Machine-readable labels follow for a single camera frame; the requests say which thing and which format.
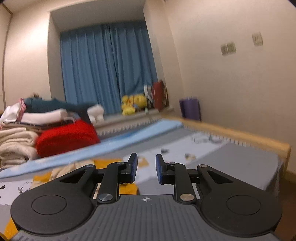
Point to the tan plush toy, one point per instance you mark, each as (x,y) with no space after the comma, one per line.
(35,95)

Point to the red cushion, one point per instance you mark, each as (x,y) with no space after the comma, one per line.
(160,95)

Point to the grey printed bed sheet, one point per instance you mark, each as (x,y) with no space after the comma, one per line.
(242,166)

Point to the cream folded blanket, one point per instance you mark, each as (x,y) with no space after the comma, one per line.
(13,143)

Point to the beige and yellow hooded jacket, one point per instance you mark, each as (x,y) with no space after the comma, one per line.
(69,169)

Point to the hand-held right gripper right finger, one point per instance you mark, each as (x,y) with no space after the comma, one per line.
(158,169)

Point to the dark blue shark plush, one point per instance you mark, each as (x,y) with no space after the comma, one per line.
(57,105)

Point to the light blue blanket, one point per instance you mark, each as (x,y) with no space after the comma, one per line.
(115,143)

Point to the white box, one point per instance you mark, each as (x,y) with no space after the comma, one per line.
(148,90)

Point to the white plush toy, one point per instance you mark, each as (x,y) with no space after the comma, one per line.
(96,111)

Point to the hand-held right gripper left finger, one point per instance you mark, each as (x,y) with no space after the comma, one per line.
(135,166)

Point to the wooden bed frame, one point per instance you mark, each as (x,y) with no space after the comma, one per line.
(231,133)

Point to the black and white striped plush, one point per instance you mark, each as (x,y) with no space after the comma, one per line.
(149,103)

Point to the white and pink cloth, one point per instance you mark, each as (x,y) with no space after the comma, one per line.
(11,113)

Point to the wall socket plate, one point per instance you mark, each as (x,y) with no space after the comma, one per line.
(257,38)
(231,47)
(224,49)

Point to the white and pink folded linens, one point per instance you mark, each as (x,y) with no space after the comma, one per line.
(46,117)

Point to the window sill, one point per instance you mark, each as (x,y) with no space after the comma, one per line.
(129,118)

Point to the blue curtain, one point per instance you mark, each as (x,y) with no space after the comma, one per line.
(104,69)

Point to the yellow duck plush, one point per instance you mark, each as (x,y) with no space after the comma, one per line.
(128,106)

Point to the yellow bear plush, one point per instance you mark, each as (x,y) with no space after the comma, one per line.
(140,100)

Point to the red folded blanket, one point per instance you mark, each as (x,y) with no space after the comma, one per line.
(67,136)

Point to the purple rolled mat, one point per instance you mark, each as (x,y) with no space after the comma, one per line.
(190,109)

